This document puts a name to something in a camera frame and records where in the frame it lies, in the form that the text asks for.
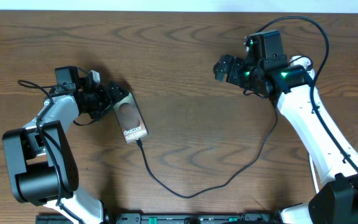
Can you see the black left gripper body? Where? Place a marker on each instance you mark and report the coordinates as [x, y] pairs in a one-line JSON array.
[[96, 101]]

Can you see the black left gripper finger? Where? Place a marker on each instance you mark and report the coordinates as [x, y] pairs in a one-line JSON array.
[[99, 114], [116, 93]]

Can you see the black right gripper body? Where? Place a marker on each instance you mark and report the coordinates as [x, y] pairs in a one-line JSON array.
[[245, 75]]

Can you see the smartphone with Galaxy screen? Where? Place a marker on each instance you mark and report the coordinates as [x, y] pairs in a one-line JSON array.
[[130, 119]]

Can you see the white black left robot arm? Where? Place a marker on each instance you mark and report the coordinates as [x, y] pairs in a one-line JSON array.
[[40, 163]]

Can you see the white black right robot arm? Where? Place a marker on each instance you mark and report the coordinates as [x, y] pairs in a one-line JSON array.
[[266, 72]]

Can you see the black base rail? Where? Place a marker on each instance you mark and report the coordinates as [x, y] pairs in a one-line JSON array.
[[137, 218]]

